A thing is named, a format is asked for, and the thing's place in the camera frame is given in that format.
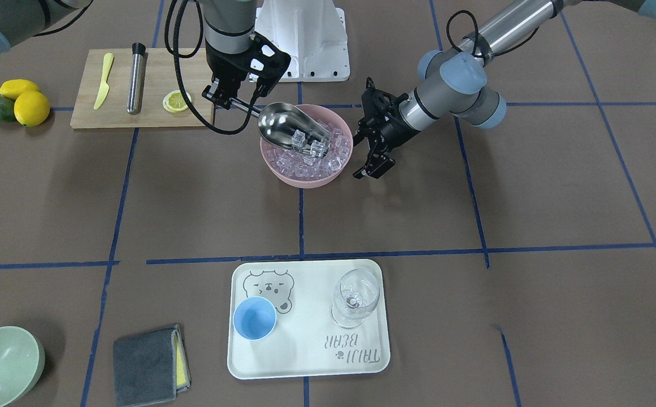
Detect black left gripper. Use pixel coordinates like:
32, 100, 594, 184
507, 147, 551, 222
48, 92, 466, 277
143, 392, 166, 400
353, 77, 420, 179

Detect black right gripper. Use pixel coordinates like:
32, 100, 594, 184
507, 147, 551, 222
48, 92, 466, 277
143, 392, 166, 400
203, 32, 291, 109

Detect silver metal ice scoop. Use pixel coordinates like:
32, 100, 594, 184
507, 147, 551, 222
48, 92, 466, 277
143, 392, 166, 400
230, 98, 331, 159

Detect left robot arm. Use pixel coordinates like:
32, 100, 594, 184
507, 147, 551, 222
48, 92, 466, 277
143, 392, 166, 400
353, 1, 576, 179

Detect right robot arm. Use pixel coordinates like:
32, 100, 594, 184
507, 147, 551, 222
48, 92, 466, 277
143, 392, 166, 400
0, 1, 290, 109

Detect clear fake ice cubes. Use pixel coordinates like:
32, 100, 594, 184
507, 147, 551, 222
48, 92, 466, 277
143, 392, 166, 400
266, 118, 351, 180

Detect blue plastic cup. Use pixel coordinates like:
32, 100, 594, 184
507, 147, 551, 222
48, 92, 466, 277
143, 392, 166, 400
232, 296, 277, 340

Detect pink bowl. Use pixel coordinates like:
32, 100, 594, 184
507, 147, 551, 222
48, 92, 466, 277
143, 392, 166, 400
260, 104, 354, 188

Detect lemon slice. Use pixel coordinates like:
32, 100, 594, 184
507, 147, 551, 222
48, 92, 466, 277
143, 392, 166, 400
162, 90, 193, 113

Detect wooden cutting board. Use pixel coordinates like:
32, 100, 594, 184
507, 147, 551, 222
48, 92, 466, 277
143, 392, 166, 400
70, 48, 202, 129

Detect clear wine glass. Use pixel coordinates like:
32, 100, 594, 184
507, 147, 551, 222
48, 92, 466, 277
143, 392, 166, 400
331, 269, 380, 329

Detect steel muddler cylinder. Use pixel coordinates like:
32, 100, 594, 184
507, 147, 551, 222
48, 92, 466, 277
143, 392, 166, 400
127, 43, 147, 115

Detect yellow plastic knife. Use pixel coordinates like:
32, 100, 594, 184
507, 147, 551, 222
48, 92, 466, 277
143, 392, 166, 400
93, 53, 114, 109

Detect white bear print tray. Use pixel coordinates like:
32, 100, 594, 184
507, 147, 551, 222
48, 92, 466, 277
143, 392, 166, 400
227, 258, 392, 380

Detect yellow lemon front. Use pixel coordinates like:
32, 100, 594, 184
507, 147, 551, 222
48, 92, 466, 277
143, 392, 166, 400
14, 90, 51, 127

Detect yellow lemon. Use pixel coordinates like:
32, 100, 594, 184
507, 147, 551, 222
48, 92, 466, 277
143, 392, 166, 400
0, 78, 41, 101
14, 90, 51, 127

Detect yellow lemon back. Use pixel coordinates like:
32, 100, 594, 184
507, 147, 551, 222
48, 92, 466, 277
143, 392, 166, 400
0, 78, 41, 101

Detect yellow cloth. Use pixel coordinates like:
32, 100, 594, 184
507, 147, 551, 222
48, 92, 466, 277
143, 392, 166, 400
173, 327, 192, 392

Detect grey folded cloth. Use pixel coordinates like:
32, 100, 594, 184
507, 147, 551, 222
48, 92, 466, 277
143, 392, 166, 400
112, 324, 181, 406

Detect green bowl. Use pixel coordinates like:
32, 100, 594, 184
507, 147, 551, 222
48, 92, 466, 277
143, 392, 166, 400
0, 326, 45, 406

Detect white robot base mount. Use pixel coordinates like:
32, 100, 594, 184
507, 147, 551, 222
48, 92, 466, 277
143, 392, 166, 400
255, 1, 351, 83

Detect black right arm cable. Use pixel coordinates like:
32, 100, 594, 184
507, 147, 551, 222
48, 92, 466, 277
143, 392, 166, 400
164, 0, 260, 136

